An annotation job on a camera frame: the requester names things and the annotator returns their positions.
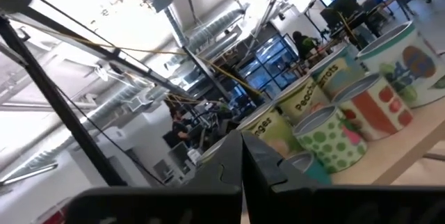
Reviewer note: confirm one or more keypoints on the black metal rig frame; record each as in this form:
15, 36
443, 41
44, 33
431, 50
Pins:
69, 119

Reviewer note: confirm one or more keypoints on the red tomato label can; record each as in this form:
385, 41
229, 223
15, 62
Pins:
372, 109

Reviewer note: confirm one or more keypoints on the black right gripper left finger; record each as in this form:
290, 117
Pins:
174, 206

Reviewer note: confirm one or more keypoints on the silver spiral air duct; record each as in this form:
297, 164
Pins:
219, 25

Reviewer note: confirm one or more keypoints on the peaches label can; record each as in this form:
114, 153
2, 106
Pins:
302, 100

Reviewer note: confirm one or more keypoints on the teal label can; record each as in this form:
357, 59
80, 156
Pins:
314, 172

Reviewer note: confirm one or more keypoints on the red object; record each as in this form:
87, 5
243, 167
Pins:
55, 217

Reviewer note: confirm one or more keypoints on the vegetable print can green rim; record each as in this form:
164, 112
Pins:
410, 67

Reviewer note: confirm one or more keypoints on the oranges label can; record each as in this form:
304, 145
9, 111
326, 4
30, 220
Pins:
274, 130

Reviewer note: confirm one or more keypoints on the blue glass window wall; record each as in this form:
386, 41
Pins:
274, 60

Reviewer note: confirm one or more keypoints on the person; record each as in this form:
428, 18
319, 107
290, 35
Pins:
179, 128
300, 45

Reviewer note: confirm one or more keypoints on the green polka dot can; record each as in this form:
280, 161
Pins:
327, 144

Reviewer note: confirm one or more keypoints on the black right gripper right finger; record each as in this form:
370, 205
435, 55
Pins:
330, 206

